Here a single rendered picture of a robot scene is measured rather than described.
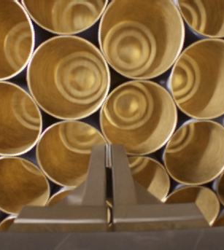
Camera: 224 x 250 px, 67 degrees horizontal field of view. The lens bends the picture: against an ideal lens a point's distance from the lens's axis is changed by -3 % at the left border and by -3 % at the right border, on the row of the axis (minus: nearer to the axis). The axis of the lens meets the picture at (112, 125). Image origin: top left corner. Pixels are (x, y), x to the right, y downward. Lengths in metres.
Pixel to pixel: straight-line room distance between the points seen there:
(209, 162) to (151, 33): 0.16
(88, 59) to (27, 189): 0.18
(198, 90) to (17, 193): 0.26
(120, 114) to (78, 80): 0.07
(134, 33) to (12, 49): 0.15
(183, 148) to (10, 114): 0.24
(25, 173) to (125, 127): 0.15
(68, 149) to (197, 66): 0.20
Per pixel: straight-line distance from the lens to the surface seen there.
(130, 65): 0.23
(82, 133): 0.24
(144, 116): 0.24
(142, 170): 0.26
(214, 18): 0.25
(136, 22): 0.24
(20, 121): 0.26
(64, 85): 0.23
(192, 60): 0.25
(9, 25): 0.25
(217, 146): 0.22
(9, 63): 0.26
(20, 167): 0.27
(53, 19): 0.24
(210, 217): 0.25
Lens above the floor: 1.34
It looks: 76 degrees down
